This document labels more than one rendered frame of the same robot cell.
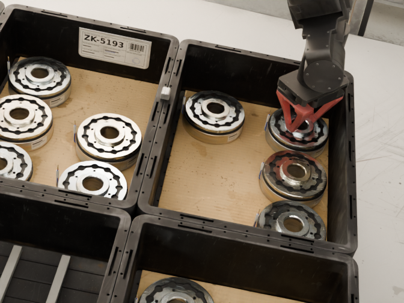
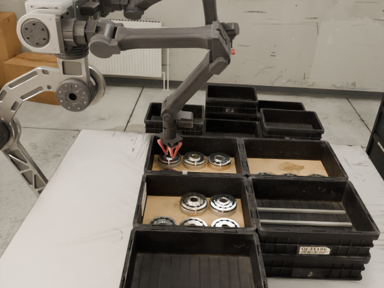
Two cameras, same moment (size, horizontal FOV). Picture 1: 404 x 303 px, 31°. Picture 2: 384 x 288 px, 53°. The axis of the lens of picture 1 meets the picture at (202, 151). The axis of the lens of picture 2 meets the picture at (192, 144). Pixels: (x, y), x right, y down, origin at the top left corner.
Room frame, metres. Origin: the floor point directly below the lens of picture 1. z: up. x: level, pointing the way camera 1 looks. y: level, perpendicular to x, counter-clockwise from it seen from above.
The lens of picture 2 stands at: (0.84, 1.28, 1.79)
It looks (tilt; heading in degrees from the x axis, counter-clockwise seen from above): 31 degrees down; 270
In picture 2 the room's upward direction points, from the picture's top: 2 degrees clockwise
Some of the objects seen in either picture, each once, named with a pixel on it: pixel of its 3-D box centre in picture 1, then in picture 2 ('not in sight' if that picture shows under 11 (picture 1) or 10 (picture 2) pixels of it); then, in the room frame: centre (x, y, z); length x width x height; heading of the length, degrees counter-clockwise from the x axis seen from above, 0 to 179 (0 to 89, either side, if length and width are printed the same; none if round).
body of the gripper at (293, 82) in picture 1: (317, 70); (169, 132); (0.94, -0.15, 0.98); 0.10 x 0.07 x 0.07; 136
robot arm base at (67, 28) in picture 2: not in sight; (74, 32); (1.23, 0.05, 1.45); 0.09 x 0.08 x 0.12; 88
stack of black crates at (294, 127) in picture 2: not in sight; (286, 146); (0.16, -1.11, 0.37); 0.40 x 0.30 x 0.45; 178
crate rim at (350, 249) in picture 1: (257, 137); (195, 155); (0.82, -0.08, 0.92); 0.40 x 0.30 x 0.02; 0
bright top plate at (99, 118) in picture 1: (109, 136); (194, 200); (0.82, 0.15, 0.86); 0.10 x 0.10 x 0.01
